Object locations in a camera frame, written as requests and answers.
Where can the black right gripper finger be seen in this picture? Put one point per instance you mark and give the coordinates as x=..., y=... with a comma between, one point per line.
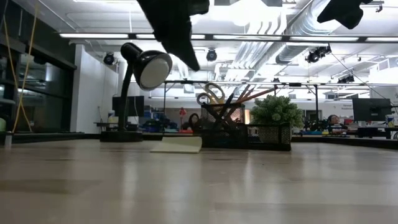
x=351, y=15
x=331, y=14

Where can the black desk lamp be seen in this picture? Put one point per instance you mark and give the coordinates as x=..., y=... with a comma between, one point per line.
x=149, y=68

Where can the black mesh desk organizer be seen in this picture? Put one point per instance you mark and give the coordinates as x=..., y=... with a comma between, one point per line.
x=224, y=141

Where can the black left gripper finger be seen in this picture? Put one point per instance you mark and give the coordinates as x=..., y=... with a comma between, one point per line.
x=174, y=28

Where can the green artificial potted plant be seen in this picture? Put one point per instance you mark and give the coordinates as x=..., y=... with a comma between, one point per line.
x=276, y=112

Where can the black background desk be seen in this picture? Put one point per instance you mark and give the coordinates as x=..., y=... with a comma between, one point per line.
x=373, y=130

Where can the person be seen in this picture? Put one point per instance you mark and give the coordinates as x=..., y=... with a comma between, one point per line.
x=334, y=119
x=193, y=122

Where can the black background rig frame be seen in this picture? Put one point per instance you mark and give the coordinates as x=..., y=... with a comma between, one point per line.
x=186, y=82
x=295, y=84

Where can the yellow sticky note pad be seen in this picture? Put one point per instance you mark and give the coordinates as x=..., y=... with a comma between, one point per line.
x=177, y=144

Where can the black ceiling spotlight cluster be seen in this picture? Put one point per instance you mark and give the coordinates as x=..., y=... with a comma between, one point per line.
x=317, y=54

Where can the white bottle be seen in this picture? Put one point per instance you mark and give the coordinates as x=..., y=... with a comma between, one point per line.
x=111, y=117

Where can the dark computer monitor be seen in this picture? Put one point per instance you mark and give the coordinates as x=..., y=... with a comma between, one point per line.
x=136, y=105
x=371, y=109

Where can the overhead light bar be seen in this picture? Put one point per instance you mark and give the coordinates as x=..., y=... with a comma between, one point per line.
x=248, y=37

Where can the red object on stand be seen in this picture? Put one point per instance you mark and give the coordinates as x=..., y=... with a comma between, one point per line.
x=183, y=112

